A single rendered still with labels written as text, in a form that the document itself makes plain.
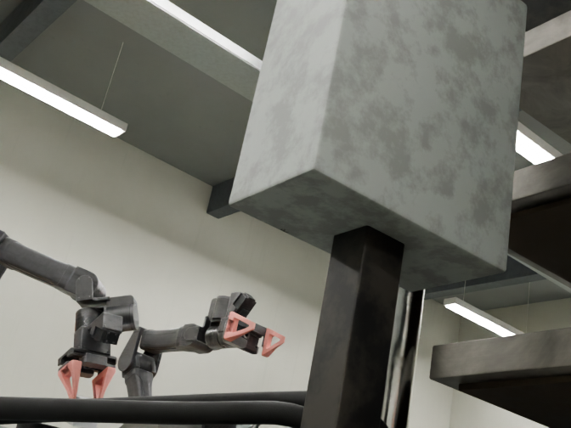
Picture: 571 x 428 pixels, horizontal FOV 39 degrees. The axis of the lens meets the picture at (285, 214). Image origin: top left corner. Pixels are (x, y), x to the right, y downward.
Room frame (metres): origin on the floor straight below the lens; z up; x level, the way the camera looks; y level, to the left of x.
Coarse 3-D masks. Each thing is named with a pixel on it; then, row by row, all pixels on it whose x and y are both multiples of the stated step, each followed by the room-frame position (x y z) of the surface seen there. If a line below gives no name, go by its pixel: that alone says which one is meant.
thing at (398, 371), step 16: (400, 288) 1.11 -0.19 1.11; (400, 304) 1.11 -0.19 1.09; (416, 304) 1.12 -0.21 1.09; (400, 320) 1.11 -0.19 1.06; (416, 320) 1.12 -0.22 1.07; (400, 336) 1.11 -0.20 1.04; (416, 336) 1.12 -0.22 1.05; (400, 352) 1.11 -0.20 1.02; (416, 352) 1.13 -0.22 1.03; (400, 368) 1.11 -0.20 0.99; (400, 384) 1.11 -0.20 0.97; (384, 400) 1.11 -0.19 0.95; (400, 400) 1.11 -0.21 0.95; (384, 416) 1.11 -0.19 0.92; (400, 416) 1.12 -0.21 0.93
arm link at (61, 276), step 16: (0, 240) 1.66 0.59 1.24; (0, 256) 1.67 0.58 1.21; (16, 256) 1.67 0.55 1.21; (32, 256) 1.67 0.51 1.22; (48, 256) 1.67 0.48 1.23; (0, 272) 1.74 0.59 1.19; (32, 272) 1.67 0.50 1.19; (48, 272) 1.66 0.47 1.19; (64, 272) 1.65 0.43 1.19; (80, 272) 1.64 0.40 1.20; (64, 288) 1.65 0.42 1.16; (96, 288) 1.64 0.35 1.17
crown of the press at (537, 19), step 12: (528, 0) 1.25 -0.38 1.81; (540, 0) 1.24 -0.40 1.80; (552, 0) 1.24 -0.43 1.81; (564, 0) 1.23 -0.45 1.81; (528, 12) 1.28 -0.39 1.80; (540, 12) 1.28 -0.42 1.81; (552, 12) 1.27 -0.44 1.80; (564, 12) 1.26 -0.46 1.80; (528, 24) 1.32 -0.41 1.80; (540, 24) 1.31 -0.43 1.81
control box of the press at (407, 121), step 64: (320, 0) 0.76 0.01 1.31; (384, 0) 0.75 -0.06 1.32; (448, 0) 0.80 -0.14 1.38; (512, 0) 0.86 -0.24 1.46; (320, 64) 0.74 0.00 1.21; (384, 64) 0.75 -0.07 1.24; (448, 64) 0.81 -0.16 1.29; (512, 64) 0.87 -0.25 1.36; (256, 128) 0.83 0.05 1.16; (320, 128) 0.72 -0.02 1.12; (384, 128) 0.76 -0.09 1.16; (448, 128) 0.81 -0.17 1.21; (512, 128) 0.87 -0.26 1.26; (256, 192) 0.80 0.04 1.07; (320, 192) 0.77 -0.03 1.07; (384, 192) 0.77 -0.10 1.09; (448, 192) 0.82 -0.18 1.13; (384, 256) 0.84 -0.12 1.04; (448, 256) 0.87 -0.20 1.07; (320, 320) 0.87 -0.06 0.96; (384, 320) 0.85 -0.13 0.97; (320, 384) 0.85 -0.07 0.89; (384, 384) 0.86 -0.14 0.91
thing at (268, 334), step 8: (256, 328) 1.88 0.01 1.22; (264, 328) 1.89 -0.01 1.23; (256, 336) 1.90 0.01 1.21; (264, 336) 1.90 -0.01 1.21; (272, 336) 1.90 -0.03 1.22; (280, 336) 1.85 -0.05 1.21; (264, 344) 1.89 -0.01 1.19; (280, 344) 1.85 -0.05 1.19; (264, 352) 1.89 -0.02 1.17; (272, 352) 1.89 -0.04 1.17
